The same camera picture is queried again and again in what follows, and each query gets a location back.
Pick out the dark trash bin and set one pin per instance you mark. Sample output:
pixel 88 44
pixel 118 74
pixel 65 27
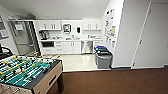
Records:
pixel 104 60

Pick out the black built-in microwave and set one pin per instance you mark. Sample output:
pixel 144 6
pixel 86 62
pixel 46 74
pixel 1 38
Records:
pixel 47 44

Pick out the stainless steel refrigerator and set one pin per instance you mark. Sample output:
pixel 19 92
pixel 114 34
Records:
pixel 20 38

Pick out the wide white drawer unit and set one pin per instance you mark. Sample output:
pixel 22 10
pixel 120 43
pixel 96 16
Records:
pixel 58 46

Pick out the white wall frame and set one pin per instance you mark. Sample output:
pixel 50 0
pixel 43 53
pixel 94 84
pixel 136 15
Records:
pixel 3 28

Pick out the white two-door base cabinet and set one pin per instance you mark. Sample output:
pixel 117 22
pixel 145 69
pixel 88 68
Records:
pixel 71 47

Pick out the white door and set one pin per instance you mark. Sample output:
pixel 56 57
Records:
pixel 155 36

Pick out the narrow white drawer unit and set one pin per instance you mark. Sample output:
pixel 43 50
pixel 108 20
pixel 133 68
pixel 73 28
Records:
pixel 97 43

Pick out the black chair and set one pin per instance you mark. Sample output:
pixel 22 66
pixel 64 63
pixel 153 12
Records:
pixel 5 52

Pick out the stainless steel dishwasher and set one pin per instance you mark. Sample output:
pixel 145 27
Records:
pixel 87 47

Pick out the green foosball table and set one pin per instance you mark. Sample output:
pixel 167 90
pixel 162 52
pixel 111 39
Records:
pixel 40 80

